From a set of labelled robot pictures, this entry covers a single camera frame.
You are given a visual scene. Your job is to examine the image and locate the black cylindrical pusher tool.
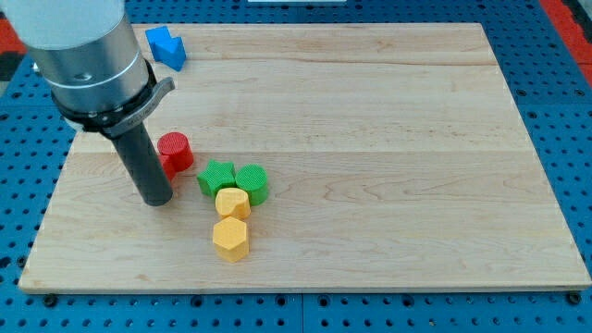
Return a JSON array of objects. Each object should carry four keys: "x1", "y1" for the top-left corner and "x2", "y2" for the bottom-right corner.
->
[{"x1": 112, "y1": 123, "x2": 173, "y2": 206}]

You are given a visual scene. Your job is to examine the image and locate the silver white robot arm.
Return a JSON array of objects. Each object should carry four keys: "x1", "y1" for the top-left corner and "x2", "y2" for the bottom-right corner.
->
[{"x1": 1, "y1": 0, "x2": 175, "y2": 206}]

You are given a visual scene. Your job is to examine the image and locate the green star block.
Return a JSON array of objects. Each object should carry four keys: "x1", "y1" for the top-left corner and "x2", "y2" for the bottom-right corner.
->
[{"x1": 196, "y1": 159, "x2": 236, "y2": 198}]

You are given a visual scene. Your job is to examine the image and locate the red cylinder block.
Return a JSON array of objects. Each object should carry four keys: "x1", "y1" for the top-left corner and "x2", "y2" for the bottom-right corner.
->
[{"x1": 157, "y1": 131, "x2": 194, "y2": 172}]

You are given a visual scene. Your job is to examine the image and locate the blue triangular block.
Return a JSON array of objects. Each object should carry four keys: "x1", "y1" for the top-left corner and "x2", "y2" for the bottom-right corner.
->
[{"x1": 153, "y1": 37, "x2": 186, "y2": 71}]

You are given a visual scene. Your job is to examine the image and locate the blue cube block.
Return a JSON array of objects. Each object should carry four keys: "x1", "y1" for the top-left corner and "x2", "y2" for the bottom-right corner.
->
[{"x1": 145, "y1": 26, "x2": 171, "y2": 61}]

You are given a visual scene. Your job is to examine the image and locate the yellow heart block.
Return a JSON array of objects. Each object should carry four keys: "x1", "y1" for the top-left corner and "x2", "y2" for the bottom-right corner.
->
[{"x1": 215, "y1": 188, "x2": 252, "y2": 220}]

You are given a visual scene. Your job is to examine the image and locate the green cylinder block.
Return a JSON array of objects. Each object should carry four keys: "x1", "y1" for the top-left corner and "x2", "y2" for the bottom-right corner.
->
[{"x1": 235, "y1": 164, "x2": 268, "y2": 206}]

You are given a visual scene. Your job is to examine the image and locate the yellow hexagon block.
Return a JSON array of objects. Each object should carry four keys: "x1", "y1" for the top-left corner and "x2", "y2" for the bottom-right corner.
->
[{"x1": 213, "y1": 216, "x2": 250, "y2": 263}]

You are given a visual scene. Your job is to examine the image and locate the wooden board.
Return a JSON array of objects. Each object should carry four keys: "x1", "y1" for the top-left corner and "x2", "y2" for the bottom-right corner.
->
[{"x1": 18, "y1": 23, "x2": 591, "y2": 294}]

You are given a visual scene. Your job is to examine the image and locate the black clamp ring with lever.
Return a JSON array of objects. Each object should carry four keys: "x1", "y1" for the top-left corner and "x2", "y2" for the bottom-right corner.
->
[{"x1": 50, "y1": 59, "x2": 177, "y2": 140}]

